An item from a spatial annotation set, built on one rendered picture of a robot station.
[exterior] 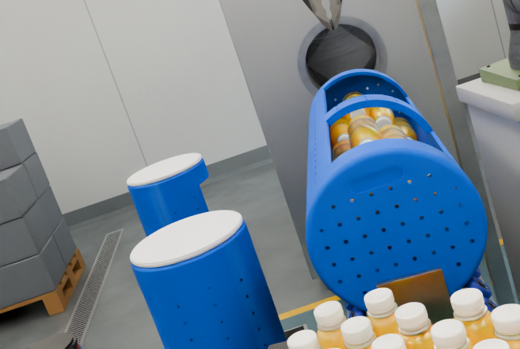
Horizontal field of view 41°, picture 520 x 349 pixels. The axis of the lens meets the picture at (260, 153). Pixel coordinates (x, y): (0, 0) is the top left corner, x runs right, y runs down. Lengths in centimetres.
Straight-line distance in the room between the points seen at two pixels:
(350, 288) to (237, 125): 523
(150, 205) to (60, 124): 413
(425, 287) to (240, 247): 60
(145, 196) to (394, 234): 138
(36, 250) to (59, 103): 215
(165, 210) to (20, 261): 237
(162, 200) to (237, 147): 405
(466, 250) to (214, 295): 62
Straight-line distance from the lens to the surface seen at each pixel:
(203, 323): 157
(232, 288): 156
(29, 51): 642
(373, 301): 94
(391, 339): 85
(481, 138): 174
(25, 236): 456
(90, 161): 647
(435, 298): 109
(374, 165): 107
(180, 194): 234
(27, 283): 467
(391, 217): 110
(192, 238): 160
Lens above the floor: 152
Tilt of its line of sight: 13 degrees down
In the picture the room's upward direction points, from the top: 19 degrees counter-clockwise
